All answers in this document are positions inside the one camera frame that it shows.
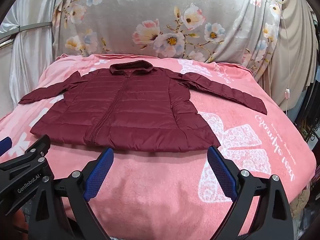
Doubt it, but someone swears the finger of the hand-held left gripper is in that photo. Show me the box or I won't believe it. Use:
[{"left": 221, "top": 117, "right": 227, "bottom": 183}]
[
  {"left": 0, "top": 134, "right": 52, "bottom": 180},
  {"left": 0, "top": 136, "right": 12, "bottom": 155}
]

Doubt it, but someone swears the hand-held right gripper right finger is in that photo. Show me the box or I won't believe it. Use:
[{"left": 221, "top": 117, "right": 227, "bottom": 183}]
[{"left": 207, "top": 145, "right": 294, "bottom": 240}]

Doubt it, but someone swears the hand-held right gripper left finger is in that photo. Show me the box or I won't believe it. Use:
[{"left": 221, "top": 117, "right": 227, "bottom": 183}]
[{"left": 30, "top": 147, "right": 115, "bottom": 240}]

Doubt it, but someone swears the maroon puffer jacket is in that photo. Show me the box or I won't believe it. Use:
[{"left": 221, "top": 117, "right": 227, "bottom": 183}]
[{"left": 19, "top": 60, "right": 267, "bottom": 153}]

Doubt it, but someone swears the pink blanket with white bows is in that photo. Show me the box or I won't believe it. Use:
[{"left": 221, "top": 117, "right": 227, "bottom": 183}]
[{"left": 0, "top": 52, "right": 316, "bottom": 240}]

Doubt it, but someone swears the white satin cloth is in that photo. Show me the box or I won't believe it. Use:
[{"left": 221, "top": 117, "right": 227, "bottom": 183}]
[{"left": 0, "top": 0, "right": 60, "bottom": 120}]

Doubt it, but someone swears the black metal rack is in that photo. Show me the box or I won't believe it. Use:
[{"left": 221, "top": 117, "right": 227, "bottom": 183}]
[{"left": 299, "top": 80, "right": 320, "bottom": 155}]

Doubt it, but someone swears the beige curtain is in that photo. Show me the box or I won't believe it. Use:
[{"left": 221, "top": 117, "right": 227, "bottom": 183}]
[{"left": 269, "top": 0, "right": 320, "bottom": 110}]

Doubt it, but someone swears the grey floral bed sheet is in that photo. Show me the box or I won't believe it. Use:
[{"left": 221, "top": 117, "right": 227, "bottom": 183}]
[{"left": 54, "top": 0, "right": 283, "bottom": 68}]

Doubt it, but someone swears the white cord with pink switch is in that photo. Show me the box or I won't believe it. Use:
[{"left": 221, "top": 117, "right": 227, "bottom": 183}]
[{"left": 281, "top": 2, "right": 293, "bottom": 113}]

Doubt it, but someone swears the grey strap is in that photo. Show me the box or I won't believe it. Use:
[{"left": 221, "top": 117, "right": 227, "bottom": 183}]
[{"left": 15, "top": 22, "right": 53, "bottom": 34}]

